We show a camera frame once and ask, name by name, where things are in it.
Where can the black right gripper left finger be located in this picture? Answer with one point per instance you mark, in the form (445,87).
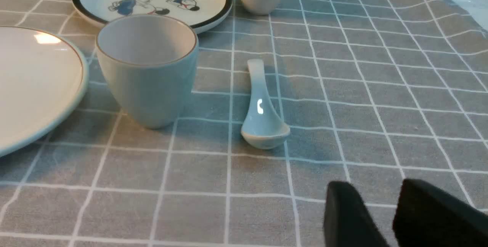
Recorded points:
(347,221)

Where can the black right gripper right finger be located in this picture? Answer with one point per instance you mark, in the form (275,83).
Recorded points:
(427,216)

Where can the light blue ceramic cup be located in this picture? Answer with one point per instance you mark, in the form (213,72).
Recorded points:
(149,63)

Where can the light blue ceramic spoon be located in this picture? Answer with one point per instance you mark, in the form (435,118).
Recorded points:
(262,128)

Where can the grey checkered tablecloth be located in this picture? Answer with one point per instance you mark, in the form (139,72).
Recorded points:
(374,91)

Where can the large light blue plate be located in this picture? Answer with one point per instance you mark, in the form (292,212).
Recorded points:
(43,78)

